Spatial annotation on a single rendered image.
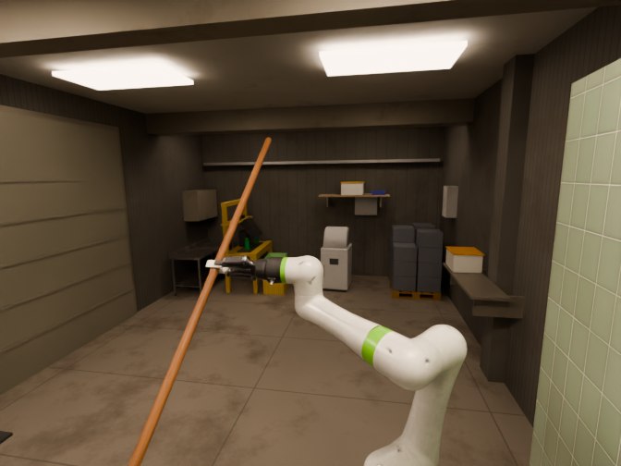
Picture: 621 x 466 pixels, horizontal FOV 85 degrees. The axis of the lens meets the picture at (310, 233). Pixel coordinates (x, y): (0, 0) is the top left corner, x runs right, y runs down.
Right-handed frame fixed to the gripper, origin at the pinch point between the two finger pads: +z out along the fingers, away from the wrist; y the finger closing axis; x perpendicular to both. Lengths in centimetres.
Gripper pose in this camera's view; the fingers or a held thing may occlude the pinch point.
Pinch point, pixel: (216, 266)
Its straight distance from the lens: 130.8
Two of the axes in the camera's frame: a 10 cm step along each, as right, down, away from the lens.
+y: 1.6, 6.4, 7.5
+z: -9.7, -0.2, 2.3
